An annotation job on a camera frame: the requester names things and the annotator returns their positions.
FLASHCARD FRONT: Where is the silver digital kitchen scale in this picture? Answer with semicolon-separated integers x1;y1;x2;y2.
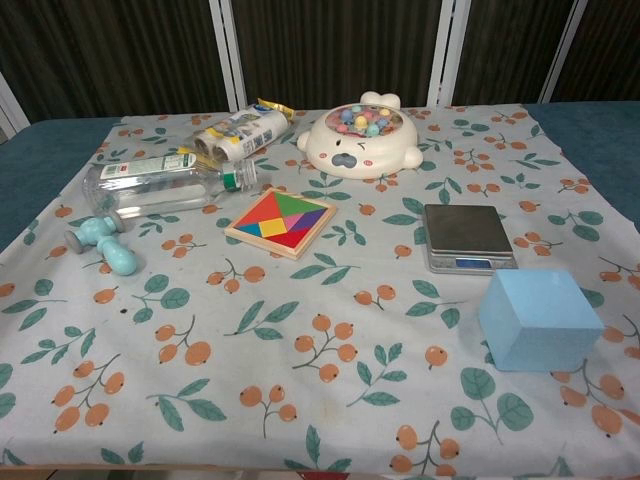
422;203;519;275

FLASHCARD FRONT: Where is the floral fruit print tablecloth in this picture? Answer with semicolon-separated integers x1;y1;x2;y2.
0;103;640;480

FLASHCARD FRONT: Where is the clear plastic bottle green cap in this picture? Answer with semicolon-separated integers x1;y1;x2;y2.
81;153;259;220

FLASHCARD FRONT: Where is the light blue toy hammer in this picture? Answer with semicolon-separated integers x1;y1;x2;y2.
64;216;138;277

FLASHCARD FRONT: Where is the pack of white rolls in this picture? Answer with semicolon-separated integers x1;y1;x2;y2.
192;98;296;162

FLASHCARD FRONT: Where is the white folding screen frame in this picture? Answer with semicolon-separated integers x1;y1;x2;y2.
0;0;589;136

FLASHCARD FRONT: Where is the light blue foam cube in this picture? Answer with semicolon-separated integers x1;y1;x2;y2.
478;268;605;373

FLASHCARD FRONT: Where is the colourful wooden tangram puzzle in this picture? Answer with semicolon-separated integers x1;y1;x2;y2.
223;187;339;261

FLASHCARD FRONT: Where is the cream seal fishing toy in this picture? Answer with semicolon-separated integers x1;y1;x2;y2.
296;90;424;179

